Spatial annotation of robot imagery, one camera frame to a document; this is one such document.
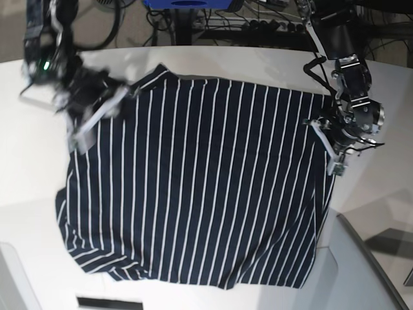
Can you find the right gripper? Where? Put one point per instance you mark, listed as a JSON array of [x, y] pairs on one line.
[[87, 88]]

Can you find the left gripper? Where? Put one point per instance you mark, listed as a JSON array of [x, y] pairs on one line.
[[341, 138]]

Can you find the navy white striped t-shirt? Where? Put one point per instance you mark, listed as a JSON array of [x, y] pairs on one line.
[[203, 182]]

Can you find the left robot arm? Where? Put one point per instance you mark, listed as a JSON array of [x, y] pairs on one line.
[[342, 70]]

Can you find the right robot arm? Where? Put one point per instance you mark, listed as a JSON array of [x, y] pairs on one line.
[[52, 58]]

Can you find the blue plastic bin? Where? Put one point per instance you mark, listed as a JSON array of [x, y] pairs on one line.
[[187, 4]]

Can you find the white power strip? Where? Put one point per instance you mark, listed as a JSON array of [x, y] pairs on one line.
[[267, 25]]

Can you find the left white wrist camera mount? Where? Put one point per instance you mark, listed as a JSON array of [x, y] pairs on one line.
[[337, 163]]

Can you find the grey metal edge rail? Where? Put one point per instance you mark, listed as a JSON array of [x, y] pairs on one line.
[[373, 264]]

